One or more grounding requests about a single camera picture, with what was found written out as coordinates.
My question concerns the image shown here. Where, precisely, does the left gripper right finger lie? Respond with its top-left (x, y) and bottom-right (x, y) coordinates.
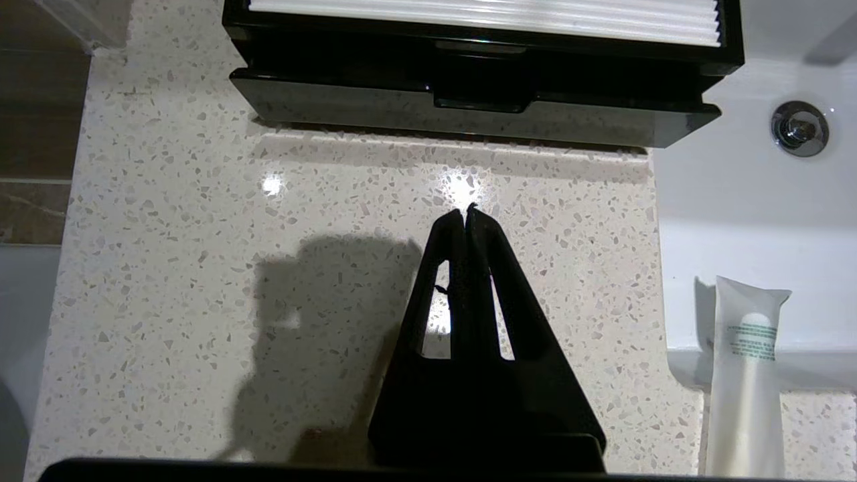
top-left (467, 203), bottom-right (607, 441)

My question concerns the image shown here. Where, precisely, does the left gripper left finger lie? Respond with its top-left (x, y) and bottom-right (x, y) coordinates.
top-left (368, 210), bottom-right (480, 441)

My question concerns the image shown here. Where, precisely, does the white packet green print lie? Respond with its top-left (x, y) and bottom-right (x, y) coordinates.
top-left (703, 274), bottom-right (793, 478)

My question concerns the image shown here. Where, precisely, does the black box drawer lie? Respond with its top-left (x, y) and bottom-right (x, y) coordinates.
top-left (230, 67), bottom-right (722, 149)

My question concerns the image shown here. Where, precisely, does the black storage box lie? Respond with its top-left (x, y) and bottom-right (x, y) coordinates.
top-left (221, 0), bottom-right (745, 76)

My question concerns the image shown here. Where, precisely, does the white sink basin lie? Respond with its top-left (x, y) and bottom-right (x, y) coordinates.
top-left (653, 0), bottom-right (857, 396)

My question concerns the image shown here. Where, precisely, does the chrome drain plug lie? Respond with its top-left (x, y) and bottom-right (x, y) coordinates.
top-left (770, 100), bottom-right (831, 159)

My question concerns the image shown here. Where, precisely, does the white paper pad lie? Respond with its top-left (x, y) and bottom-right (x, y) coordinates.
top-left (248, 0), bottom-right (724, 48)

